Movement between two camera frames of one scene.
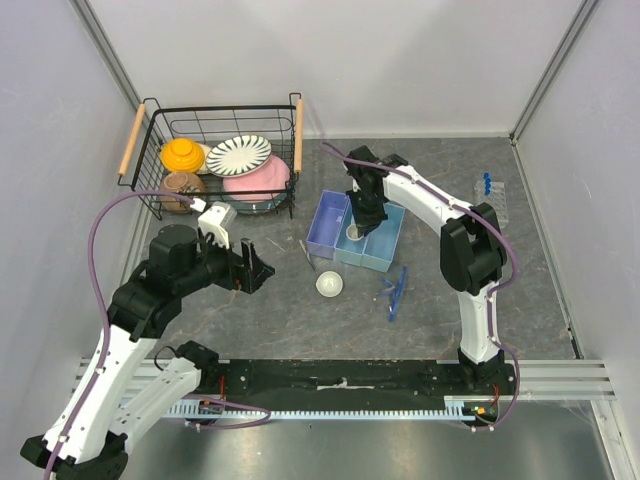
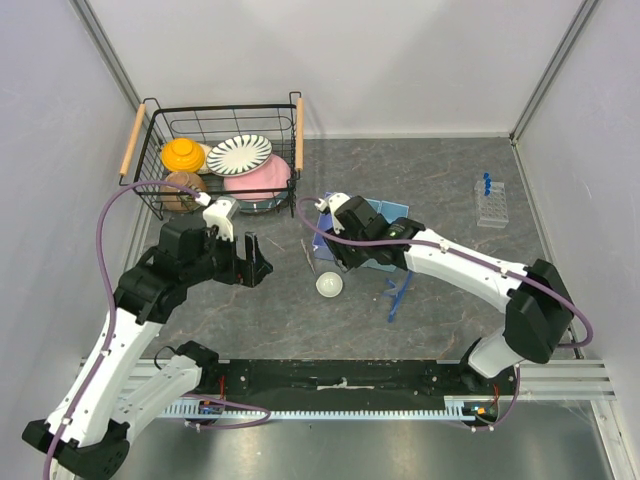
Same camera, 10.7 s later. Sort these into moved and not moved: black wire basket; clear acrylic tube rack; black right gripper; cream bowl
Moved: black right gripper
Not moved: clear acrylic tube rack; cream bowl; black wire basket
